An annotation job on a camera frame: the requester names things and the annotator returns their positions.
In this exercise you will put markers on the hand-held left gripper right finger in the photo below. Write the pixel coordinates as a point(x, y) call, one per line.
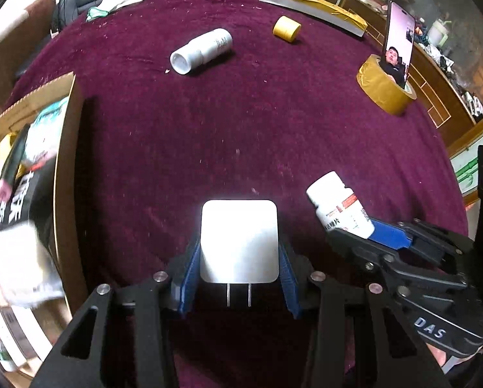
point(288, 287)

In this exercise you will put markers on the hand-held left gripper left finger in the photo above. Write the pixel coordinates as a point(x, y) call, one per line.
point(189, 287)

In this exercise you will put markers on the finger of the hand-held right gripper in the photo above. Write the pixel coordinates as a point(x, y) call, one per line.
point(391, 235)
point(358, 250)

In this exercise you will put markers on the white pill bottle red label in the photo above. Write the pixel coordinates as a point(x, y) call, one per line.
point(338, 202)

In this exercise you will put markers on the white charger plug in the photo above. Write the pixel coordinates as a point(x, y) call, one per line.
point(239, 242)

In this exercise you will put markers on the cardboard box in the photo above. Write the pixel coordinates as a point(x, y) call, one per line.
point(69, 194)

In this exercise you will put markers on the black white package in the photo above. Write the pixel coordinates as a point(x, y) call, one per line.
point(27, 250)

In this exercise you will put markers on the teal box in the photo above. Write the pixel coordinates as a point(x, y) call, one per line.
point(49, 125)

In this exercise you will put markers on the black tube with pink end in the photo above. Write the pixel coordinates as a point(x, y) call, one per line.
point(15, 157)

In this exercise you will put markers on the green white printed board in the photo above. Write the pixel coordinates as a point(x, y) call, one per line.
point(467, 165)

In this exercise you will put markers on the large yellow tape roll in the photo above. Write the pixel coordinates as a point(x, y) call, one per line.
point(381, 89)

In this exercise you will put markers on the wooden side table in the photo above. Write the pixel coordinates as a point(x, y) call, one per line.
point(435, 85)

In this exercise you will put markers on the small white medicine box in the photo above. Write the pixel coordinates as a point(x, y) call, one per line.
point(19, 335)

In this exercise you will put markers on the smartphone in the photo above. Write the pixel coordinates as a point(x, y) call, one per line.
point(399, 32)

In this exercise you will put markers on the white plastic jug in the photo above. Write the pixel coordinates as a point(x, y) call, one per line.
point(439, 32)

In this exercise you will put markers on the small yellow tape roll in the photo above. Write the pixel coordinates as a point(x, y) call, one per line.
point(286, 29)

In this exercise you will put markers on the large white bottle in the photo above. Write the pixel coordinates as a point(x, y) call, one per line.
point(203, 50)

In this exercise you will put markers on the flat box with yellow tape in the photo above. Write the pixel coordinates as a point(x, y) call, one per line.
point(314, 4)

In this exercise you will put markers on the white gloves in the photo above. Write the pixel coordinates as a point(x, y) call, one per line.
point(116, 2)

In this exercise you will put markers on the brown chair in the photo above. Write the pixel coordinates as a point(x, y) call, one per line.
point(19, 36)

